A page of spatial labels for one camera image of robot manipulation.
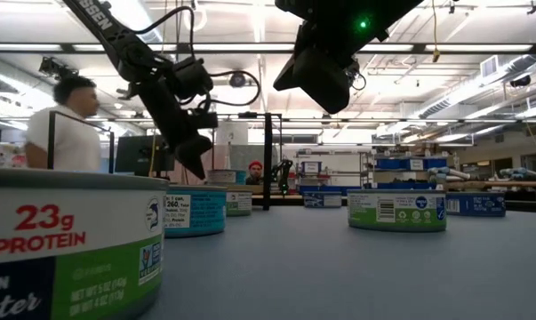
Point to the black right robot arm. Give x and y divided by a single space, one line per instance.
338 18

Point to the wooden background table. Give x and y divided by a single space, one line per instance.
494 183

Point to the blue storage bins shelf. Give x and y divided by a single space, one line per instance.
405 163

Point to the black monitor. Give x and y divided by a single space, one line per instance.
134 155

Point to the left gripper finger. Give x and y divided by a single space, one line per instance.
194 149

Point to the round black ceiling camera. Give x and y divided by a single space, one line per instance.
237 80

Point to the blue white sign box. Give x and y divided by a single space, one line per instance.
310 167

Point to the green label tuna can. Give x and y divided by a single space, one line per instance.
396 218
72 222
241 204

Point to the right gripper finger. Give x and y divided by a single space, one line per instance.
287 80

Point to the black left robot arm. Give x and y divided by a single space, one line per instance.
116 44

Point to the wooden shelf black metal frame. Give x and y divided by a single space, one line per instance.
268 169

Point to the black ceiling equipment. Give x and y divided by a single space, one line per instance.
54 67

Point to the small black background robot arm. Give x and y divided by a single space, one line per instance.
283 173

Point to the person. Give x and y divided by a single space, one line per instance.
67 138
255 173

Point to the blue table mat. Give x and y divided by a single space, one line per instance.
338 275

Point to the dark blue label tuna can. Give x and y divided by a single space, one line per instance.
476 205
323 200

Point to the black ceiling dome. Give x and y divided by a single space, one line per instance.
521 81

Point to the floral print box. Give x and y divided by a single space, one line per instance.
1 155

